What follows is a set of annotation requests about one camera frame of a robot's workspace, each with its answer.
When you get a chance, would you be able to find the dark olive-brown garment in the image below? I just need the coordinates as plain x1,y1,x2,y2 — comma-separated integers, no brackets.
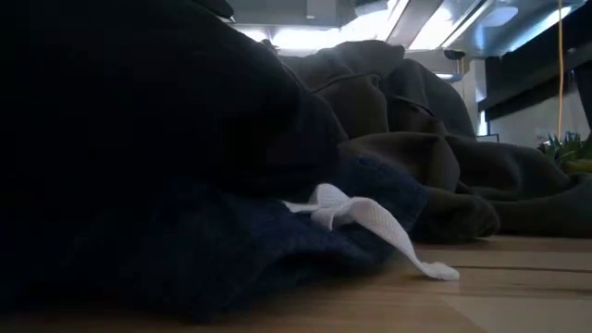
261,39,501,244

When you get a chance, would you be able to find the white textured cloth strip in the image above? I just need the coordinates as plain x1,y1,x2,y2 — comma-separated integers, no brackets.
281,182,462,282

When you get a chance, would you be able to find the black horizontal frame bar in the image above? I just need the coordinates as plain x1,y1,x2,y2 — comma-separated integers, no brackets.
477,40,592,122

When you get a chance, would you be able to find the yellow cable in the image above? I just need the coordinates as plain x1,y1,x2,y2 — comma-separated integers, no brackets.
556,0,566,141

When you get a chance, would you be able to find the black garment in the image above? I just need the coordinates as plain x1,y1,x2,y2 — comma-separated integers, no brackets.
0,0,349,223

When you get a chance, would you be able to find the navy blue garment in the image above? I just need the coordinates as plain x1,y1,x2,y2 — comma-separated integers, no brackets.
0,154,429,325

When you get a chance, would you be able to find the dark grey garment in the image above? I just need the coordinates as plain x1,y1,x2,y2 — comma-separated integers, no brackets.
382,57,592,240

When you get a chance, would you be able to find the aluminium frame beam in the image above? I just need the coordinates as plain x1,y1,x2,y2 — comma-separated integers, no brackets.
386,0,492,51

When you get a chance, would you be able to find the green plant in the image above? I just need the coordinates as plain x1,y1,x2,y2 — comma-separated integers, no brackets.
536,130,592,176

